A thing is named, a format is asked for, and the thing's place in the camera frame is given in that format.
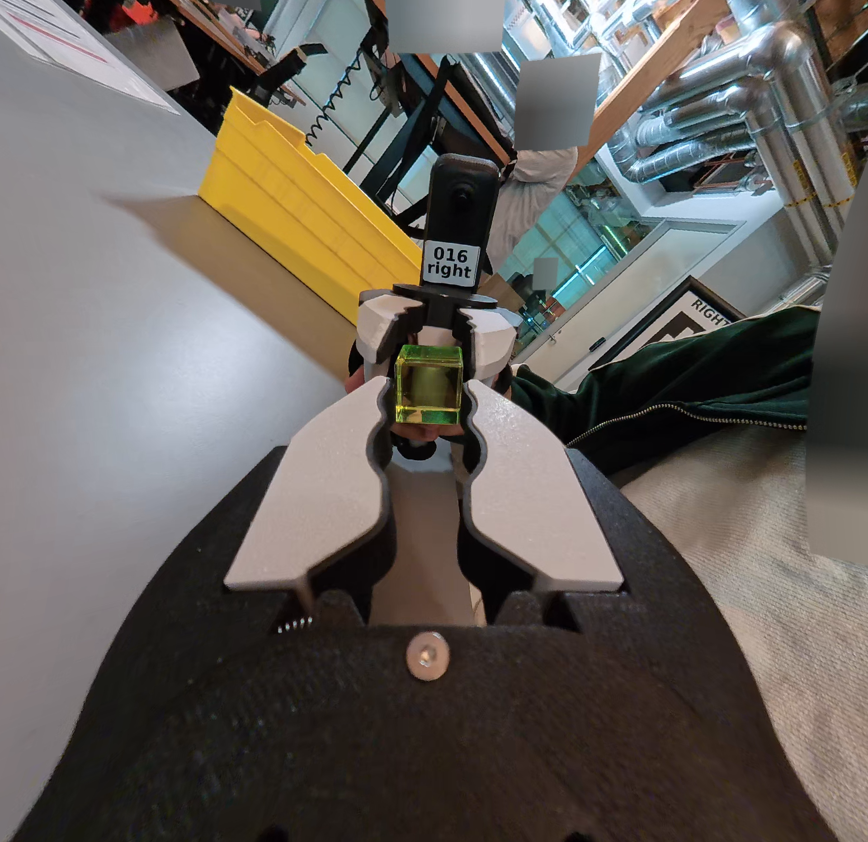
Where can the person's right hand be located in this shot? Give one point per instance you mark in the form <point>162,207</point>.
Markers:
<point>424,436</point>

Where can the white printed paper sheet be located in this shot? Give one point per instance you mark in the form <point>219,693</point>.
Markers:
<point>68,48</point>

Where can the green transparent cube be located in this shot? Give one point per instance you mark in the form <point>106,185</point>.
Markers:
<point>427,387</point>

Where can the white door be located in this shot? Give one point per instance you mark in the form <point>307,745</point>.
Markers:
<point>705,258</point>

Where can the silver ventilation ducts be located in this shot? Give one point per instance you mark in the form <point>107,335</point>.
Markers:
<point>759,75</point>

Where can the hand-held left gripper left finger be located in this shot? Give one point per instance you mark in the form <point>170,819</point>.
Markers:
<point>312,509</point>

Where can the wooden beam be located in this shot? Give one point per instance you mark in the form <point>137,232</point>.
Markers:
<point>651,75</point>

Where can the large yellow plastic bin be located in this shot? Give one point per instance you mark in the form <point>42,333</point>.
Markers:
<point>305,197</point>

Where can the framed black-white marker poster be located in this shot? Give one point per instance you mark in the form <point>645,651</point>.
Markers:
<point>685,326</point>

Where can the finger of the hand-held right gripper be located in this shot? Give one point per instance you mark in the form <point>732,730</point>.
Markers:
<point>376,326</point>
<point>493,343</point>

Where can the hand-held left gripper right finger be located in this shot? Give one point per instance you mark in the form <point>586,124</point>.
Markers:
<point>542,516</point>

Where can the wooden background desk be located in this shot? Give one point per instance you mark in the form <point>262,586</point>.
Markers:
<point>217,21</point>

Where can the black-framed desk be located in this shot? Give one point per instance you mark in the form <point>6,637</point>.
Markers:
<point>434,96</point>

